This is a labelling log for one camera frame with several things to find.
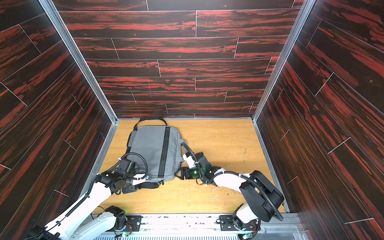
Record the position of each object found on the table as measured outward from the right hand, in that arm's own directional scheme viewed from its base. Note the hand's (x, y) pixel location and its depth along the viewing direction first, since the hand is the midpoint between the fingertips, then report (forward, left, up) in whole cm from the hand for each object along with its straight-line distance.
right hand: (180, 172), depth 85 cm
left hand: (-4, +26, 0) cm, 26 cm away
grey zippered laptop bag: (+18, +15, -2) cm, 24 cm away
